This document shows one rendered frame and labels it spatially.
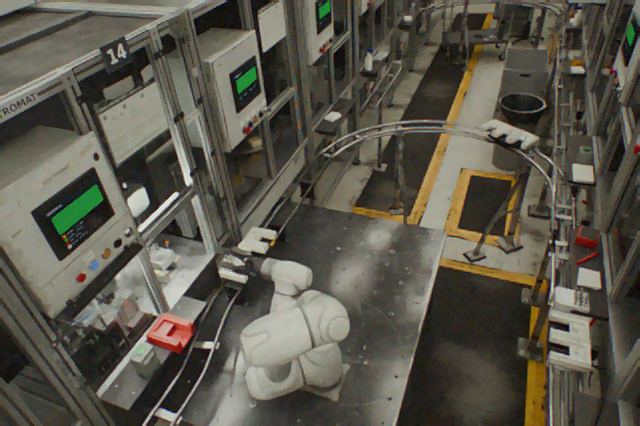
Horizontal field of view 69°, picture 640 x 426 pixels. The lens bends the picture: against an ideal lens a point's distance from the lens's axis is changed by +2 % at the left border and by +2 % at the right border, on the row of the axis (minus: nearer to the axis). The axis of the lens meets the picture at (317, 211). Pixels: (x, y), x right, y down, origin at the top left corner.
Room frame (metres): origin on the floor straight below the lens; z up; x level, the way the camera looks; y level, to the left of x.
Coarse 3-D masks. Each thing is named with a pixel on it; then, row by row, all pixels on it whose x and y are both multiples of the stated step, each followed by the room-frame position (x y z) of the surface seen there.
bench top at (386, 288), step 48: (336, 240) 2.02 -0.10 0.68; (384, 240) 1.99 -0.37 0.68; (432, 240) 1.95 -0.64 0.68; (336, 288) 1.65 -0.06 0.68; (384, 288) 1.62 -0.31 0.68; (192, 336) 1.43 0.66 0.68; (384, 336) 1.33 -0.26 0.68; (192, 384) 1.17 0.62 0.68; (240, 384) 1.15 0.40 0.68; (384, 384) 1.09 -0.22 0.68
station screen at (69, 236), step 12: (96, 180) 1.30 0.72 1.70; (84, 192) 1.25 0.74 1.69; (60, 204) 1.17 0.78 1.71; (108, 204) 1.31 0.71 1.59; (48, 216) 1.12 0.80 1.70; (84, 216) 1.22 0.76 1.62; (96, 216) 1.25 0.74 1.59; (108, 216) 1.29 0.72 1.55; (72, 228) 1.17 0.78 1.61; (84, 228) 1.20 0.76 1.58; (60, 240) 1.12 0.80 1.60; (72, 240) 1.15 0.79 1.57
